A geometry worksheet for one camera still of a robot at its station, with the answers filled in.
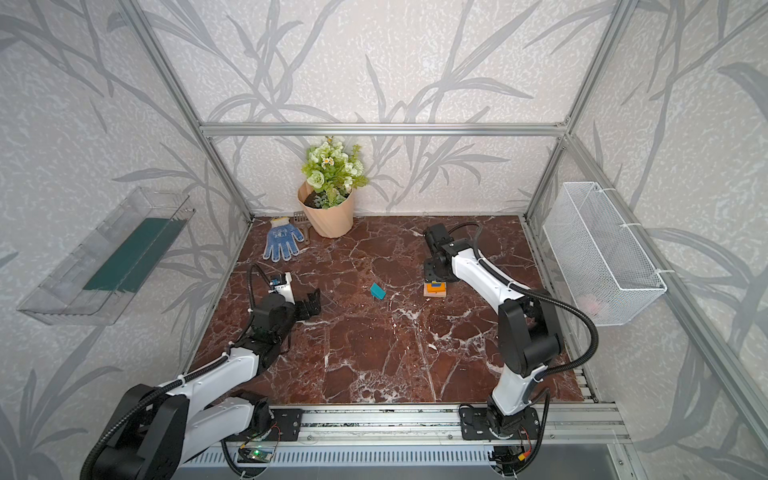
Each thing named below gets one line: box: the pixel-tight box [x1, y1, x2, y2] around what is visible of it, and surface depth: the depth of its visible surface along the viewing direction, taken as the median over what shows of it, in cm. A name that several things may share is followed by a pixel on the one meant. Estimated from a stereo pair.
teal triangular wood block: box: [370, 282, 387, 300], surface depth 100 cm
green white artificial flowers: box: [302, 136, 369, 209], surface depth 98 cm
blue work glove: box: [263, 216, 305, 263], surface depth 117 cm
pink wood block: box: [423, 282, 447, 297], surface depth 99 cm
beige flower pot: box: [297, 181, 354, 238], surface depth 106 cm
